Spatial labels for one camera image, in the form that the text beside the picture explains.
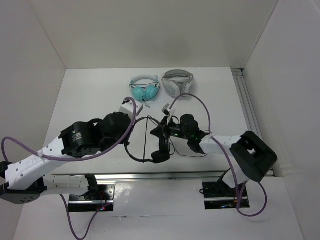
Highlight aluminium side rail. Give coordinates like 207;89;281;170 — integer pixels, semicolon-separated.
230;69;278;183

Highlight black on-ear headphones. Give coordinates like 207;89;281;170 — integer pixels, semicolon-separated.
123;116;171;164

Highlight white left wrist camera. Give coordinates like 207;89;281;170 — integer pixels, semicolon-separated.
119;99;144;120

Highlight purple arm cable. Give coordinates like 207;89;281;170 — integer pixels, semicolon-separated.
169;94;268;219
1;97;137;240

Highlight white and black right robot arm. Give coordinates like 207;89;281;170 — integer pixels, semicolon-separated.
150;114;278;196

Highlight teal cat-ear headphones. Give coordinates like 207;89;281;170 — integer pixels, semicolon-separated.
129;74;161;102

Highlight white grey gaming headset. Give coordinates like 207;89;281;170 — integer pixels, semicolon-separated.
161;69;194;98

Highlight thin black headphone cable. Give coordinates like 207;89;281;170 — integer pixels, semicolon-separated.
142;115;208;165

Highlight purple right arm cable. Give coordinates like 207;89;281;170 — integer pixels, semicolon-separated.
169;94;268;219

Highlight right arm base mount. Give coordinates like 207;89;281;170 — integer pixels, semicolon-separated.
199;181;238;210

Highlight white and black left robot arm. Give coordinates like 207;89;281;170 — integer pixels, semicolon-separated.
0;112;137;205

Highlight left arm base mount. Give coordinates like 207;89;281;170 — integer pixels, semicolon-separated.
67;174;116;213

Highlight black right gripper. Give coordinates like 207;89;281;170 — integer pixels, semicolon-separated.
150;115;191;142

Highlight aluminium front rail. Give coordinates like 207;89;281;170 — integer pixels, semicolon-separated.
47;170;275;182

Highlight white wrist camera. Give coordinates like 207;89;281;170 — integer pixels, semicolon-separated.
119;99;144;120
161;103;176;126

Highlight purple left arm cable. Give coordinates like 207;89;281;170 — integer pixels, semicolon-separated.
1;97;137;240

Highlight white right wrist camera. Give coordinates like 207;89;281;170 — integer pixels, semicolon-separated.
161;103;176;126

